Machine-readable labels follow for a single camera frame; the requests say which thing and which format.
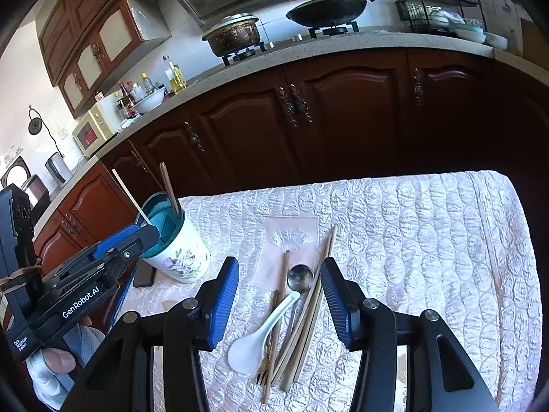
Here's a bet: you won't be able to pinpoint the black wok with lid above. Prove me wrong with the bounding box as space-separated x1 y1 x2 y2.
286 0 406 28

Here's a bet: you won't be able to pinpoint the stained pot with lid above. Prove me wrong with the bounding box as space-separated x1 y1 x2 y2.
201 13 262 57

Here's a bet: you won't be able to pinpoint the beige embroidered cloth patch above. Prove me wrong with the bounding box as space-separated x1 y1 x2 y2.
251 215 320 288

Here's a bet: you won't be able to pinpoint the dark sauce bottle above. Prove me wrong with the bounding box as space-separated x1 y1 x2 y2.
118 81 136 118

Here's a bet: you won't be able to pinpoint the grey stone countertop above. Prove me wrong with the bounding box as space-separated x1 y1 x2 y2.
32 28 549 241

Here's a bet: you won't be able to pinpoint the black hanging cable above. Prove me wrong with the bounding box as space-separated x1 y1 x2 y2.
28 105 63 155

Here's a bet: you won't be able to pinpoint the brown wooden upper cabinets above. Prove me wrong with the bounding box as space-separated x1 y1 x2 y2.
36 0 172 118

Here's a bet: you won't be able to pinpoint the yellow oil bottle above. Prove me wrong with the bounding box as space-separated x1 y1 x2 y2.
165 56 188 94

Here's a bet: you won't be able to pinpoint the gold fork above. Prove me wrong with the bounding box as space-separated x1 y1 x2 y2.
256 289 281 386

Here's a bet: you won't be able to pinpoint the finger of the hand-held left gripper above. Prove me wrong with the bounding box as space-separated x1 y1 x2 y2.
45 223 160 286
109 262 140 327

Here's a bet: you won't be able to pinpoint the brown wooden lower cabinets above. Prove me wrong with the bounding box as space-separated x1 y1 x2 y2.
34 47 549 327

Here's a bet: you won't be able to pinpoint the cream microwave oven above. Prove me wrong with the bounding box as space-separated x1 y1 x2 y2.
71 101 118 157

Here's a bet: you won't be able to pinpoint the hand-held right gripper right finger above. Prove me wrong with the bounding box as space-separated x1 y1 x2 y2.
319 256 500 412

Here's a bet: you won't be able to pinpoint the person's left hand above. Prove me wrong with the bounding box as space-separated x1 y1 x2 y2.
26 318 106 410

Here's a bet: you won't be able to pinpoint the brown wooden cabinets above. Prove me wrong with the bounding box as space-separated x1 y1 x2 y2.
34 47 549 327
36 0 172 118

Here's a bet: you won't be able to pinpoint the white quilted tablecloth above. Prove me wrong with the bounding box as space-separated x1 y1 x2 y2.
116 169 539 412

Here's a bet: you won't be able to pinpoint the large white mixing bowl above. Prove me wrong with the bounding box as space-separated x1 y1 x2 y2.
133 87 166 112

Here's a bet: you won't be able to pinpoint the silver electric kettle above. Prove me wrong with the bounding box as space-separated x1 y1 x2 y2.
45 152 71 185

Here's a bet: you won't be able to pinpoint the rice cooker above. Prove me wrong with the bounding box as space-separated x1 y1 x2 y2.
0 157 50 219

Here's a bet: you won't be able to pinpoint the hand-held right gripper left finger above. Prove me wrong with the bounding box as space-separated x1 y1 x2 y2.
60 256 240 412

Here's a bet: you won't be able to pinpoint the gas stove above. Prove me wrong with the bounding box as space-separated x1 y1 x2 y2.
221 21 361 67

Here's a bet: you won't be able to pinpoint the floral white utensil cup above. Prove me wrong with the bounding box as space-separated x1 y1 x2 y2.
139 192 211 284

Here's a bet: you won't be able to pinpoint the metal spoon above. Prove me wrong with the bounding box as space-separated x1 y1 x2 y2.
281 264 316 353

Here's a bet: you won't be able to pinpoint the black wire dish rack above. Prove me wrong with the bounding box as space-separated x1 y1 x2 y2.
395 0 487 35

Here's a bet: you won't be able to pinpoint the white ceramic spoon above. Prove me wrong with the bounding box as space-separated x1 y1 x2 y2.
227 292 301 374

